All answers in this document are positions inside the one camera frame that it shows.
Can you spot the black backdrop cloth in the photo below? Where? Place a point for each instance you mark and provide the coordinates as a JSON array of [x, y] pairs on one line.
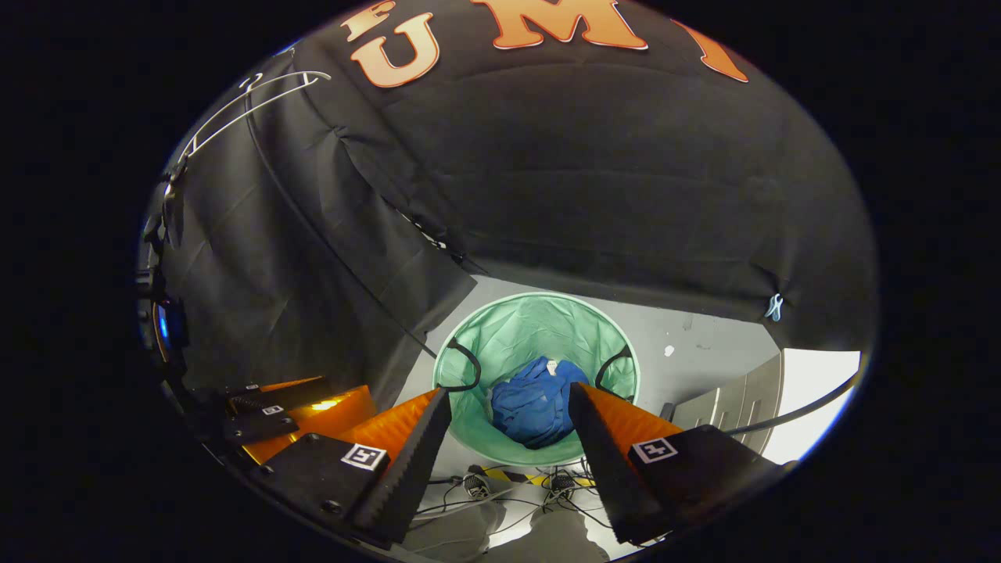
[[586, 172]]

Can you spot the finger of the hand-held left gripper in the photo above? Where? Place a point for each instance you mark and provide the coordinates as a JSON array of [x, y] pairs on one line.
[[328, 414]]

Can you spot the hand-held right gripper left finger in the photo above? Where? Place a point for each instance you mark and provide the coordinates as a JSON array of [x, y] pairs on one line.
[[407, 469]]

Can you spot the black clothes rack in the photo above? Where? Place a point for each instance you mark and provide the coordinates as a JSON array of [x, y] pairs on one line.
[[328, 242]]

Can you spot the person's shoe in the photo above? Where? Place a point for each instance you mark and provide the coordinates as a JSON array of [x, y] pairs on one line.
[[561, 481], [477, 486]]

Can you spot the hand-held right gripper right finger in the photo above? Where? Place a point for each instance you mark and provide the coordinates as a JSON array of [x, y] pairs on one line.
[[606, 469]]

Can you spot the person's leg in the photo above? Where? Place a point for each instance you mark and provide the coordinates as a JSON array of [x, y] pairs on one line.
[[559, 539], [453, 539]]

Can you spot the person's right leg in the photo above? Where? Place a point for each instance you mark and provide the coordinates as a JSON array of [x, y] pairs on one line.
[[559, 539]]

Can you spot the green laundry hamper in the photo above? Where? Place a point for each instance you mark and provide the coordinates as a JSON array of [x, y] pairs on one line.
[[532, 328]]

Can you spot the person's left leg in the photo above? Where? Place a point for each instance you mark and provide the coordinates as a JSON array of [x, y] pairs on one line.
[[453, 539]]

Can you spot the white plastic hanger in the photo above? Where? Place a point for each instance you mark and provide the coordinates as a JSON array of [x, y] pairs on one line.
[[274, 99]]

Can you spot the person's left shoe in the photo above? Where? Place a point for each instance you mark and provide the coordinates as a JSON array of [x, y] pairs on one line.
[[477, 486]]

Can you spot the person's right shoe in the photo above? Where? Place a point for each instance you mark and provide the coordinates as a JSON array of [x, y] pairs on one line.
[[561, 481]]

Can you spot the yellow black floor tape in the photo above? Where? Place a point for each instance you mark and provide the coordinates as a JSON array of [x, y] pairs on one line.
[[516, 474]]

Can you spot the light blue clip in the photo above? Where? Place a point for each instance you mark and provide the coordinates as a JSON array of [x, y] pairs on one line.
[[774, 307]]

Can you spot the white cabinet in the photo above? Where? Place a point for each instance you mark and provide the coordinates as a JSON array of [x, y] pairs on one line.
[[735, 407]]

